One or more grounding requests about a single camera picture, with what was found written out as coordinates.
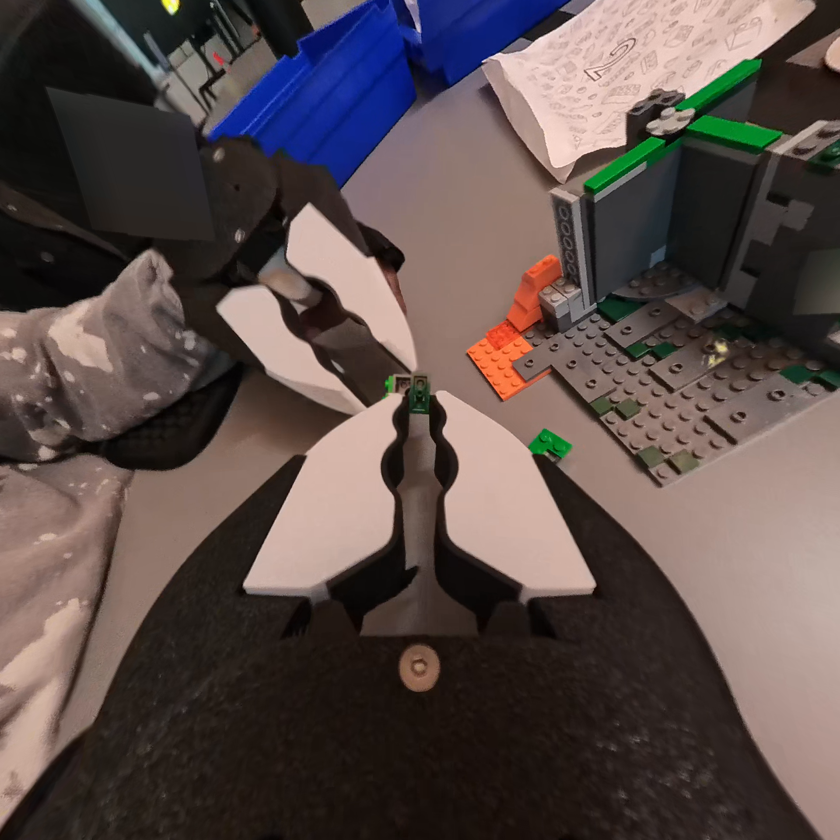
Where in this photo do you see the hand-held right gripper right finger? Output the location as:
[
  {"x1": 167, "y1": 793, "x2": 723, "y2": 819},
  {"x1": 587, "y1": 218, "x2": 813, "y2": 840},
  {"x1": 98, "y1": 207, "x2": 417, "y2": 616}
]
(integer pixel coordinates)
[{"x1": 430, "y1": 392, "x2": 598, "y2": 634}]

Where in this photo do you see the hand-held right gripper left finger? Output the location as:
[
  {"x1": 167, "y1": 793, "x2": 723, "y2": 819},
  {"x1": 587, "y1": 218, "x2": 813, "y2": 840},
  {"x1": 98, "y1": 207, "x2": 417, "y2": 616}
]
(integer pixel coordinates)
[{"x1": 243, "y1": 394, "x2": 421, "y2": 634}]

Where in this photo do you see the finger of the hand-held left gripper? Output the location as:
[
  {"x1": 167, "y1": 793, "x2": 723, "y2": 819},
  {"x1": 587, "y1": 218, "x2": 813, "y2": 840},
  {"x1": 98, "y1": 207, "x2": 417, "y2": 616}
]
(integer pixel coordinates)
[
  {"x1": 285, "y1": 202, "x2": 420, "y2": 376},
  {"x1": 215, "y1": 285, "x2": 374, "y2": 417}
]

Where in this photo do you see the green lego corner brick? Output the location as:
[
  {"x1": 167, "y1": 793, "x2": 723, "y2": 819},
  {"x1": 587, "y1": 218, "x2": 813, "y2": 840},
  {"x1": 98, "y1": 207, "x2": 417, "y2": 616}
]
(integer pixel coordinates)
[{"x1": 528, "y1": 428, "x2": 573, "y2": 460}]

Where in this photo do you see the grey green lego brick stack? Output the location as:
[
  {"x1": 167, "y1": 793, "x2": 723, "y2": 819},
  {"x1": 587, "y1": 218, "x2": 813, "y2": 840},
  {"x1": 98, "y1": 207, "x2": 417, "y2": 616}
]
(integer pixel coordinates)
[{"x1": 386, "y1": 373, "x2": 434, "y2": 416}]

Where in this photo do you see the grey green lego building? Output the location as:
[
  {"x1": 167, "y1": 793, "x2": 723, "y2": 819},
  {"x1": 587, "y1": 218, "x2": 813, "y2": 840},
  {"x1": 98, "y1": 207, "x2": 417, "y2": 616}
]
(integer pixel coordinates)
[{"x1": 467, "y1": 59, "x2": 840, "y2": 488}]

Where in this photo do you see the blue plastic bin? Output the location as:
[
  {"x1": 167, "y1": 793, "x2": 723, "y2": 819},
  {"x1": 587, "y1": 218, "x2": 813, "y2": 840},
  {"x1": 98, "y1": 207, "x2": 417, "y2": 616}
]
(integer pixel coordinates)
[
  {"x1": 403, "y1": 0, "x2": 572, "y2": 86},
  {"x1": 209, "y1": 0, "x2": 417, "y2": 188}
]

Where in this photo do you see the torn printed paper bag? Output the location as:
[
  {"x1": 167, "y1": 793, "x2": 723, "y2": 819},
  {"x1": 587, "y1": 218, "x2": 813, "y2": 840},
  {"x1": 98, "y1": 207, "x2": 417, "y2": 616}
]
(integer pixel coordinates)
[{"x1": 482, "y1": 0, "x2": 815, "y2": 185}]

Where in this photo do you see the person's left forearm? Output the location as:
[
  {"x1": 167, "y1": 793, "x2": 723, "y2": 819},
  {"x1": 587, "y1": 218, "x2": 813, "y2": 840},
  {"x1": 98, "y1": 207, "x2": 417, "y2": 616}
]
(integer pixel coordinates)
[{"x1": 0, "y1": 249, "x2": 227, "y2": 460}]

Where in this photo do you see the person's grey speckled sweatshirt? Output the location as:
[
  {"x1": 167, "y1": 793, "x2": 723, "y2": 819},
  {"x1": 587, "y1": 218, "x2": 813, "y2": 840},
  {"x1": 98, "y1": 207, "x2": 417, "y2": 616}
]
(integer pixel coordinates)
[{"x1": 0, "y1": 453, "x2": 135, "y2": 811}]

